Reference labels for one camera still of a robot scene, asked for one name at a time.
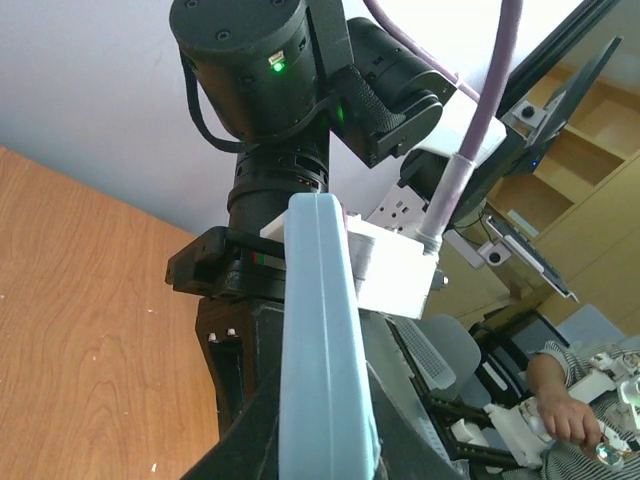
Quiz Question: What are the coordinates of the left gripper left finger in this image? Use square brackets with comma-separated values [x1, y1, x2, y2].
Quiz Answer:
[182, 369, 280, 480]

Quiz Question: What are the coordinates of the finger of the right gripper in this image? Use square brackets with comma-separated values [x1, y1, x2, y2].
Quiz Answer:
[195, 298, 284, 435]

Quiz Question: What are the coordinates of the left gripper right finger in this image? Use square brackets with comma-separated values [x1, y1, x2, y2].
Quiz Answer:
[367, 365, 461, 480]

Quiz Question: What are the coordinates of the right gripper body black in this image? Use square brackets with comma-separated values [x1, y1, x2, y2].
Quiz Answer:
[166, 226, 285, 300]

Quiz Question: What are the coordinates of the light blue phone case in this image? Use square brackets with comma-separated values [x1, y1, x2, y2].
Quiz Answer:
[278, 193, 380, 479]

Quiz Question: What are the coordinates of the person forearm striped sleeve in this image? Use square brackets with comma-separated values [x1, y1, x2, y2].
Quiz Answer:
[524, 339, 640, 401]

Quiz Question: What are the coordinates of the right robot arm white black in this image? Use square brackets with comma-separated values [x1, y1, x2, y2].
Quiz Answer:
[165, 1, 476, 433]

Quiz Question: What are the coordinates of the person hand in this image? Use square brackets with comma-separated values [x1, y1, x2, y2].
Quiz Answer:
[537, 393, 602, 457]

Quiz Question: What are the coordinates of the grey office chair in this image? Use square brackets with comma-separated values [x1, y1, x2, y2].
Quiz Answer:
[392, 314, 481, 400]

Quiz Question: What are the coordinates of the wooden shelf unit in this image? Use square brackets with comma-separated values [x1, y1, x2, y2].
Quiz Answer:
[425, 73, 639, 335]

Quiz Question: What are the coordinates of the black monitor on stand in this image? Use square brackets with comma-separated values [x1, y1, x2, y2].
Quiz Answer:
[448, 36, 623, 228]

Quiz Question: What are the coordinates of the right black frame post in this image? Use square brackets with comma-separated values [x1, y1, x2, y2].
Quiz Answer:
[496, 0, 620, 118]

